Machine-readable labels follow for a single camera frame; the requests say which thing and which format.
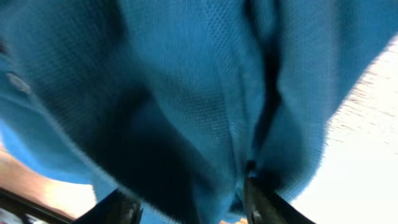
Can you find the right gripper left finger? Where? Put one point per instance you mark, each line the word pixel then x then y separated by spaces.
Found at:
pixel 116 208

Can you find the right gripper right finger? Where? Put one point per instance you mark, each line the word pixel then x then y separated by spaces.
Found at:
pixel 263 206

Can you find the blue t-shirt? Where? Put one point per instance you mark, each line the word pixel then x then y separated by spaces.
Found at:
pixel 177 102

